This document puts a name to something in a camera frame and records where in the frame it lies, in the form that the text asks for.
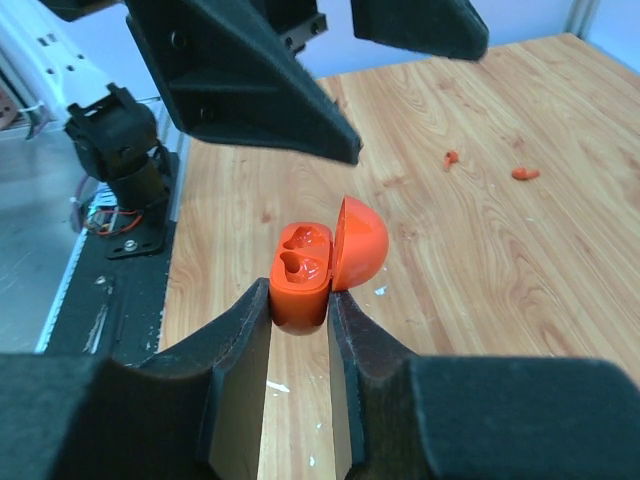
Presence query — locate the orange earbud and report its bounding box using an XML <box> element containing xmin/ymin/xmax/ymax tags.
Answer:
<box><xmin>511</xmin><ymin>167</ymin><xmax>540</xmax><ymax>181</ymax></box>
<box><xmin>443</xmin><ymin>150</ymin><xmax>459</xmax><ymax>171</ymax></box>

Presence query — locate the orange earbud top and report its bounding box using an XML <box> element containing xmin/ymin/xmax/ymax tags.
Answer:
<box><xmin>511</xmin><ymin>167</ymin><xmax>540</xmax><ymax>181</ymax></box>

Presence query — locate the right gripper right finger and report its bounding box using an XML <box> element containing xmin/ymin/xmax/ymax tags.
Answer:
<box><xmin>327</xmin><ymin>292</ymin><xmax>639</xmax><ymax>479</ymax></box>

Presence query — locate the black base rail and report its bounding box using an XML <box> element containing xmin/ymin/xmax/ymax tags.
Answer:
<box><xmin>35</xmin><ymin>140</ymin><xmax>186</xmax><ymax>365</ymax></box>

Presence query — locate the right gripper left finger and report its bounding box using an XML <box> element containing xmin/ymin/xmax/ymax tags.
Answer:
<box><xmin>1</xmin><ymin>278</ymin><xmax>271</xmax><ymax>479</ymax></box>

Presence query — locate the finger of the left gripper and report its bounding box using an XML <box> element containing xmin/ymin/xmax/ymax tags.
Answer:
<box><xmin>126</xmin><ymin>1</ymin><xmax>361</xmax><ymax>165</ymax></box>
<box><xmin>351</xmin><ymin>0</ymin><xmax>489</xmax><ymax>61</ymax></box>

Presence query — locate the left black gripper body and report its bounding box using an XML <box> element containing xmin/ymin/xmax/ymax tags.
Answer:
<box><xmin>250</xmin><ymin>0</ymin><xmax>327</xmax><ymax>53</ymax></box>

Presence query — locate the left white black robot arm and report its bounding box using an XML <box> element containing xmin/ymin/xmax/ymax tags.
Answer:
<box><xmin>1</xmin><ymin>0</ymin><xmax>489</xmax><ymax>259</ymax></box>

